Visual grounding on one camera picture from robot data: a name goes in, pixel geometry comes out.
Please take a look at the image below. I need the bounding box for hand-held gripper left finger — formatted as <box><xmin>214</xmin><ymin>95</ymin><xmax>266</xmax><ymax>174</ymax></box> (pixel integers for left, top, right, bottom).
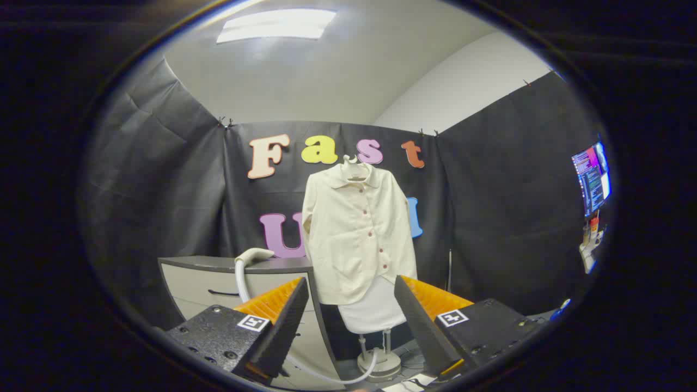
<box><xmin>163</xmin><ymin>277</ymin><xmax>310</xmax><ymax>386</ymax></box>

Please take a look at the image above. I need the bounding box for grey cabinet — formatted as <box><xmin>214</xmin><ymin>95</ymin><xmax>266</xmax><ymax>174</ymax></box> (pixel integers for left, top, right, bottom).
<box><xmin>158</xmin><ymin>256</ymin><xmax>341</xmax><ymax>390</ymax></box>

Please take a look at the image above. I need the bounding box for cream button-up shirt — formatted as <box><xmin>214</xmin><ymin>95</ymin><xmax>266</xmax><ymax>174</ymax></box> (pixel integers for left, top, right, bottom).
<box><xmin>301</xmin><ymin>162</ymin><xmax>419</xmax><ymax>305</ymax></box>

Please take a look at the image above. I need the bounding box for computer monitor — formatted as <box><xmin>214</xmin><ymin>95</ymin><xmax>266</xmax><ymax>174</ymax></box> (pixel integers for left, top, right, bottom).
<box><xmin>571</xmin><ymin>142</ymin><xmax>612</xmax><ymax>217</ymax></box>

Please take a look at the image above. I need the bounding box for ceiling light panel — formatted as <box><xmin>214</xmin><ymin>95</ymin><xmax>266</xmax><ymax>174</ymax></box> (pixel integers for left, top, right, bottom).
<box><xmin>216</xmin><ymin>8</ymin><xmax>337</xmax><ymax>44</ymax></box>

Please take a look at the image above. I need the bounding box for black backdrop cloth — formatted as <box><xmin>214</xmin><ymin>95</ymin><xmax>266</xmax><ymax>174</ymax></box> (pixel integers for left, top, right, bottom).
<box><xmin>82</xmin><ymin>57</ymin><xmax>605</xmax><ymax>333</ymax></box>

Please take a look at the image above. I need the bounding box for white steamer stand base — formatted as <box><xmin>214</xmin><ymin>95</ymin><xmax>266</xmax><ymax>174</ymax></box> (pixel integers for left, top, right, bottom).
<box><xmin>357</xmin><ymin>329</ymin><xmax>402</xmax><ymax>382</ymax></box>

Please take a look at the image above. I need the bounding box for white and orange object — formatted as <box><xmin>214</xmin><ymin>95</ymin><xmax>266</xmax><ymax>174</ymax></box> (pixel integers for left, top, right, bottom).
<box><xmin>578</xmin><ymin>215</ymin><xmax>606</xmax><ymax>274</ymax></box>

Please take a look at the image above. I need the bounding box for cream garment steamer head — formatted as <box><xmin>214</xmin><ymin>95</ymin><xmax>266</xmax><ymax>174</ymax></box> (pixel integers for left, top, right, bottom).
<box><xmin>235</xmin><ymin>248</ymin><xmax>276</xmax><ymax>267</ymax></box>

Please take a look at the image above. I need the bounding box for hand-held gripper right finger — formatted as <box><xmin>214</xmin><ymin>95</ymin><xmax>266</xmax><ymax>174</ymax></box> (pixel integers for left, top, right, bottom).
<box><xmin>394</xmin><ymin>275</ymin><xmax>548</xmax><ymax>382</ymax></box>

